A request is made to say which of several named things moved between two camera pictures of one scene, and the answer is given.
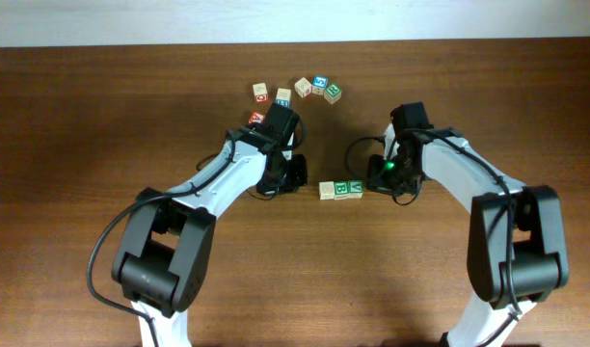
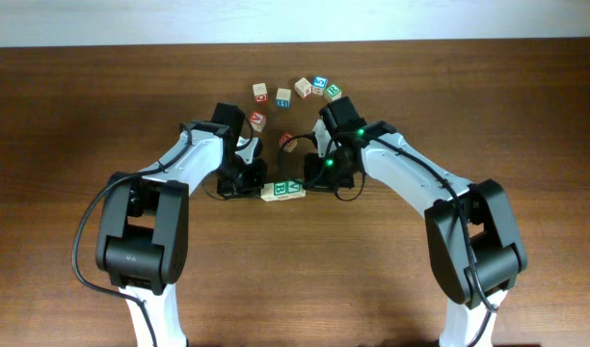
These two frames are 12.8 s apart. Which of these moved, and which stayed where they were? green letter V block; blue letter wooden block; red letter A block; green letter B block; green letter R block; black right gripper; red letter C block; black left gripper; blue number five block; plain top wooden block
Moved: black left gripper; green letter B block; green letter V block; black right gripper
Stayed: green letter R block; red letter A block; blue letter wooden block; plain top wooden block; red letter C block; blue number five block
